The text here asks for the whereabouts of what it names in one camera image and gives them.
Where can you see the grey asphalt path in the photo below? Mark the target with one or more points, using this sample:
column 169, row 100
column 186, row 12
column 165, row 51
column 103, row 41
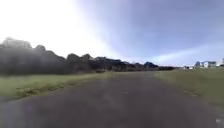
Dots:
column 116, row 100

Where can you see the row of dark trees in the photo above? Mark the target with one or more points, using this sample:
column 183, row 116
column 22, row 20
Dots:
column 40, row 61

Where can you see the grass field beside trees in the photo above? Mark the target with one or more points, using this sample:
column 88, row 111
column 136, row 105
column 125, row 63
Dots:
column 36, row 85

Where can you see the grass field beside houses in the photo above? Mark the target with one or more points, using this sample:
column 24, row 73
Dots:
column 200, row 81

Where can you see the row of pale houses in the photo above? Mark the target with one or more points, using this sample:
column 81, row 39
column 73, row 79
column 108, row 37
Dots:
column 208, row 64

